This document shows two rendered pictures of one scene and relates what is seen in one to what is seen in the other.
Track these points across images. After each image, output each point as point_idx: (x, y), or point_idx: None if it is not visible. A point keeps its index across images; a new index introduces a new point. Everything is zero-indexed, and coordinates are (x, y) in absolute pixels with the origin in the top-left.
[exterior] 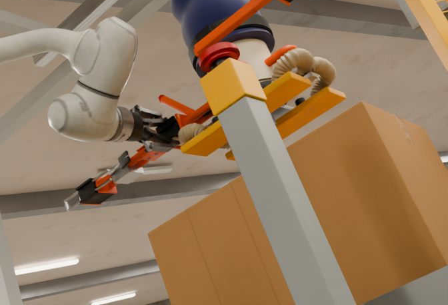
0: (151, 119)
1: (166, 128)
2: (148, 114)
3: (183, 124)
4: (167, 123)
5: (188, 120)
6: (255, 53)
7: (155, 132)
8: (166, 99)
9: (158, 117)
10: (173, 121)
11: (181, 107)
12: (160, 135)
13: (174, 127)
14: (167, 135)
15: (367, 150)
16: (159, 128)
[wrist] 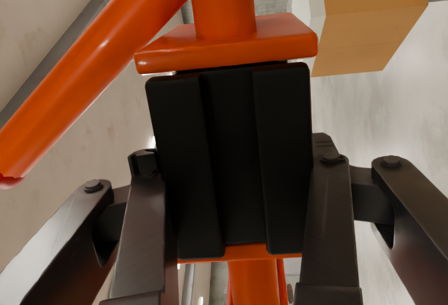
0: (117, 283)
1: (217, 181)
2: (51, 300)
3: (239, 36)
4: (189, 152)
5: None
6: None
7: (319, 288)
8: (11, 135)
9: (110, 213)
10: (199, 90)
11: (101, 37)
12: (324, 239)
13: (240, 110)
14: (280, 188)
15: None
16: (193, 229)
